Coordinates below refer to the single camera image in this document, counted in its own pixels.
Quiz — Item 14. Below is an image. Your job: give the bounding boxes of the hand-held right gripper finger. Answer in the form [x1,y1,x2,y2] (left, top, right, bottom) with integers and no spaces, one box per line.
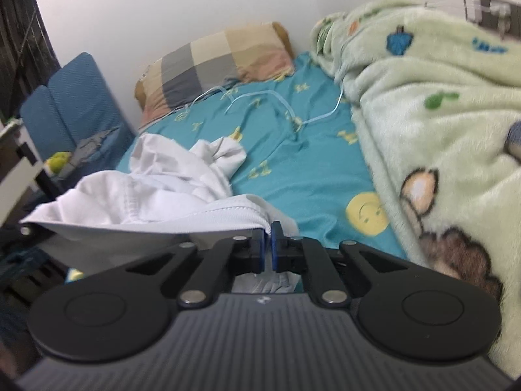
[126,228,271,308]
[271,221,410,308]

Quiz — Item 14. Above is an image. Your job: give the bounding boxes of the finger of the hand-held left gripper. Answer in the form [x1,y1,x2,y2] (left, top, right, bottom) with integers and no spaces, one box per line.
[18,222,41,240]

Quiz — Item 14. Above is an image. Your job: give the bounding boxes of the white t-shirt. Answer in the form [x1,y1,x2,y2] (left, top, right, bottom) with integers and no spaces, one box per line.
[20,134,302,294]

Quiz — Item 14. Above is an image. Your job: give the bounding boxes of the yellow-green plush toy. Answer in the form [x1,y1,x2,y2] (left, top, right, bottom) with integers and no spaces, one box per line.
[44,151,73,174]

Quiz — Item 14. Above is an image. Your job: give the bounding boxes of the teal printed bed sheet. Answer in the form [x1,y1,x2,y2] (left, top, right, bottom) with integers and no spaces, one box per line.
[67,51,408,282]

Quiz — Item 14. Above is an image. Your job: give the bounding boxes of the blue covered armchair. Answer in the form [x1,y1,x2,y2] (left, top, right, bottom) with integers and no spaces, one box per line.
[20,52,137,180]

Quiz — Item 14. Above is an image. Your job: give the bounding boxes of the dark curtain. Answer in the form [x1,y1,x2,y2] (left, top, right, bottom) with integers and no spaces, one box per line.
[0,0,62,125]

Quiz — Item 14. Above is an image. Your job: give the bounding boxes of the checked pillow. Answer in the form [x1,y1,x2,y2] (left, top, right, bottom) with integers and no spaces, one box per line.
[134,22,296,129]

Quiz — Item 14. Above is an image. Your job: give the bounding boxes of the green fleece printed blanket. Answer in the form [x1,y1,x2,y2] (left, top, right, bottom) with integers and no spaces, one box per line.
[309,0,521,379]

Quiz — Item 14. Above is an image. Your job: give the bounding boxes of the blue grey cloth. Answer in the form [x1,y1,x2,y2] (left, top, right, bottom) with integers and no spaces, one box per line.
[505,120,521,155]

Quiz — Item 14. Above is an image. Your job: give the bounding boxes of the white USB charger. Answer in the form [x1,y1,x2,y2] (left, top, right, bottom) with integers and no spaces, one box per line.
[489,2,512,35]
[467,0,486,22]

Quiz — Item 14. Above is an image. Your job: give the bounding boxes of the white charging cable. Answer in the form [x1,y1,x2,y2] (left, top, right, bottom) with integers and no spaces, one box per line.
[175,77,346,135]

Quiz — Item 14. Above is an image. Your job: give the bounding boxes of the grey wall socket plate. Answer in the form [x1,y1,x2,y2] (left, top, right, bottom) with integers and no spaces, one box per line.
[463,0,521,39]

